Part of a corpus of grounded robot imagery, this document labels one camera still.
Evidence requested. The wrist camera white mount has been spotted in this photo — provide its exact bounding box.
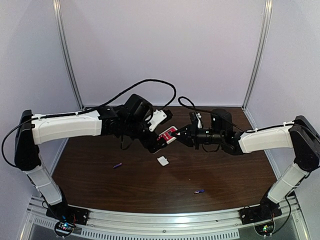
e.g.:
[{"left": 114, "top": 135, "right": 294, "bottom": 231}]
[
  {"left": 124, "top": 93, "right": 173, "bottom": 132},
  {"left": 189, "top": 107, "right": 232, "bottom": 133}
]

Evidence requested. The white remote control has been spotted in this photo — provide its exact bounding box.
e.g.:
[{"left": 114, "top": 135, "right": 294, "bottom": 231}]
[{"left": 157, "top": 126, "right": 178, "bottom": 144}]

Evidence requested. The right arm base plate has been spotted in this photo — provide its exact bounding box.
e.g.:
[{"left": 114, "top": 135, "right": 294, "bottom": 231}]
[{"left": 238, "top": 203, "right": 282, "bottom": 225}]

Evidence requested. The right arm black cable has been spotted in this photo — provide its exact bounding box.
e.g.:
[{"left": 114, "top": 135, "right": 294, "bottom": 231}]
[{"left": 177, "top": 96, "right": 293, "bottom": 133}]

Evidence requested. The right aluminium frame post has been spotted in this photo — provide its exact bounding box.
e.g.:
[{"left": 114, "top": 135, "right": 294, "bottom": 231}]
[{"left": 242, "top": 0, "right": 273, "bottom": 111}]

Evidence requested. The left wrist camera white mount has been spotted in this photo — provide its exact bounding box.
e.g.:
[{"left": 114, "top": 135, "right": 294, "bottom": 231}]
[{"left": 124, "top": 93, "right": 173, "bottom": 132}]

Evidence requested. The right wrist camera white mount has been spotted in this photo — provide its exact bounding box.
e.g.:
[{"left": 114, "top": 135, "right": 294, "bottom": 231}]
[{"left": 189, "top": 107, "right": 232, "bottom": 133}]

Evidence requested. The front aluminium rail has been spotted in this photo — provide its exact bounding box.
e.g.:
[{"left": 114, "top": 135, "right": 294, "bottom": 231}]
[{"left": 21, "top": 196, "right": 310, "bottom": 240}]

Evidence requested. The left aluminium frame post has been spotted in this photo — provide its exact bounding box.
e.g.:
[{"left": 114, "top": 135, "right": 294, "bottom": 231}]
[{"left": 52, "top": 0, "right": 84, "bottom": 109}]

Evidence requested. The white battery cover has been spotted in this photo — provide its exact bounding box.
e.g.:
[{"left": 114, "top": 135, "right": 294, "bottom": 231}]
[{"left": 157, "top": 156, "right": 169, "bottom": 167}]

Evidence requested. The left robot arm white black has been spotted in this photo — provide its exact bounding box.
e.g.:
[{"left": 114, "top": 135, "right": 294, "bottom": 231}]
[{"left": 14, "top": 106, "right": 172, "bottom": 218}]

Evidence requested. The aluminium frame post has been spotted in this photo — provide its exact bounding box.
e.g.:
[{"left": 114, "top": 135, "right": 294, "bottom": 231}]
[
  {"left": 242, "top": 0, "right": 273, "bottom": 111},
  {"left": 52, "top": 0, "right": 84, "bottom": 109}
]

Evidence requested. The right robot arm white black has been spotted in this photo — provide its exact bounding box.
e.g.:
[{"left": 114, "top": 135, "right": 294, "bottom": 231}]
[{"left": 171, "top": 113, "right": 320, "bottom": 218}]

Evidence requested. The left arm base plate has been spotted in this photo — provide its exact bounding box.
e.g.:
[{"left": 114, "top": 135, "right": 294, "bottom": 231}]
[{"left": 45, "top": 204, "right": 89, "bottom": 226}]

